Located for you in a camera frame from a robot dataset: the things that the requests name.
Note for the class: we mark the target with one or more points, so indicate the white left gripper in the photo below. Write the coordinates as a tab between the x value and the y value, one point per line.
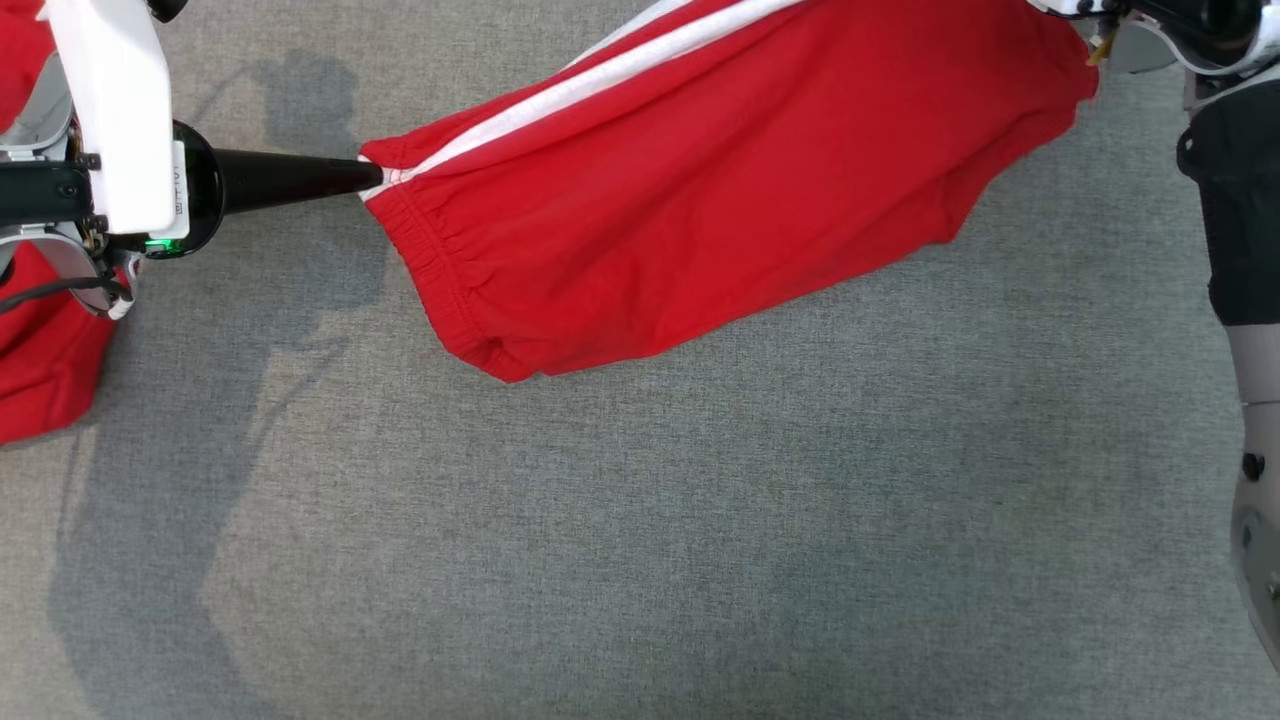
120	110

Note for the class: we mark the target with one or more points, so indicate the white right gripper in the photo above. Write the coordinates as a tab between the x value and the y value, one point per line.
1190	30

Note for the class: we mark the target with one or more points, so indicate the red basketball jersey white trim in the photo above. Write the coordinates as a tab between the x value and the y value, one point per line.
40	350

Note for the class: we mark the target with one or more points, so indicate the red shorts with white stripe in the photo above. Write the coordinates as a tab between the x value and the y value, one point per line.
700	190

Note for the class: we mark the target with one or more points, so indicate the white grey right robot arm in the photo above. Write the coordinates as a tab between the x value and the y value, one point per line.
1250	250

